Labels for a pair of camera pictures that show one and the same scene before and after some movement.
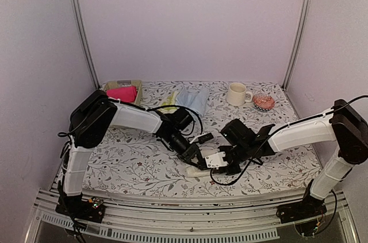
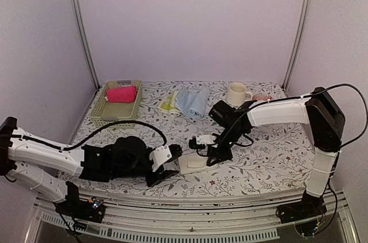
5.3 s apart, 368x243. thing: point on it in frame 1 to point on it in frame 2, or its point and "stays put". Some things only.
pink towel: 125,93 stays put
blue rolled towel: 196,99 stays put
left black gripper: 189,154 to 161,175
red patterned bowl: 263,101 stays put
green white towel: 170,100 stays put
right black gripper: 232,172 to 223,156
